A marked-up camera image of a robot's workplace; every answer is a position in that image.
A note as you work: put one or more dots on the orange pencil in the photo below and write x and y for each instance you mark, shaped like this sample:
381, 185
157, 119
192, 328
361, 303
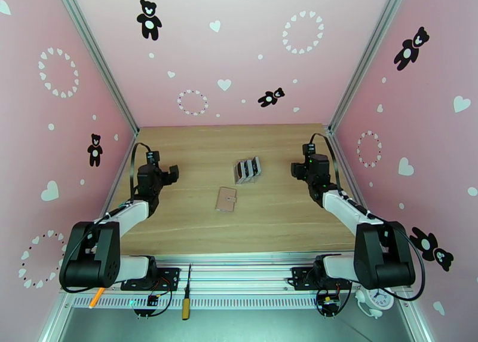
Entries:
95, 299

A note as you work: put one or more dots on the small black circuit board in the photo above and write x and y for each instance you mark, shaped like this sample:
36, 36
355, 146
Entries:
152, 300

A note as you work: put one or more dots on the aluminium front rail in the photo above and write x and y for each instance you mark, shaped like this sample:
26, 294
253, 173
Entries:
242, 277

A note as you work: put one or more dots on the clear acrylic card stand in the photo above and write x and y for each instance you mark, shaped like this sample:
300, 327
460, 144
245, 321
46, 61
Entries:
246, 181

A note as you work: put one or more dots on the black yellow power connector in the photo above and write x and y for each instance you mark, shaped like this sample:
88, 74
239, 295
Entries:
328, 303

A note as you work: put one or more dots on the white alarm clock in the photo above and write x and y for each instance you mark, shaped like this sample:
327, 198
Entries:
373, 304

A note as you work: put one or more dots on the black VIP credit card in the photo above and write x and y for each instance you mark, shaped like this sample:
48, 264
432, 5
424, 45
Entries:
247, 167

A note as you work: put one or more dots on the dark brown credit card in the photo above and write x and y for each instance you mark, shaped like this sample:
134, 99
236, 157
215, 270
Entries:
239, 169

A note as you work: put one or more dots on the aluminium table side rail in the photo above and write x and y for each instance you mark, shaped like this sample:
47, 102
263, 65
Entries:
343, 158
126, 161

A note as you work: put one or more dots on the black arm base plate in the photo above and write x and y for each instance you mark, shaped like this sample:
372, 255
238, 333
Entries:
170, 275
300, 277

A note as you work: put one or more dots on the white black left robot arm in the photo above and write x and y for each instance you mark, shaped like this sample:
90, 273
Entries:
130, 212

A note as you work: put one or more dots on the aluminium frame post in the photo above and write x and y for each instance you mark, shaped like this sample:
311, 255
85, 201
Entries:
369, 53
97, 57

